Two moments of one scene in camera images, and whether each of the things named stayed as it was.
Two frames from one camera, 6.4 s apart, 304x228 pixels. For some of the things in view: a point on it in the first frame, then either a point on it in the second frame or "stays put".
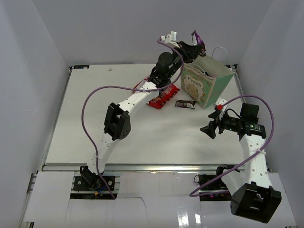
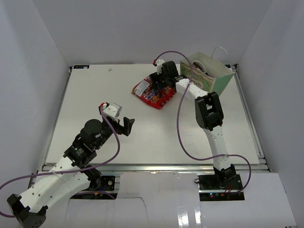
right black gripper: [210, 129] → [156, 78]
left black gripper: [190, 52] → [126, 128]
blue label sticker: [81, 66] stays put
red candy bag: [165, 94] stays put
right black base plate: [216, 184] stays put
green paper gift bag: [205, 79] stays put
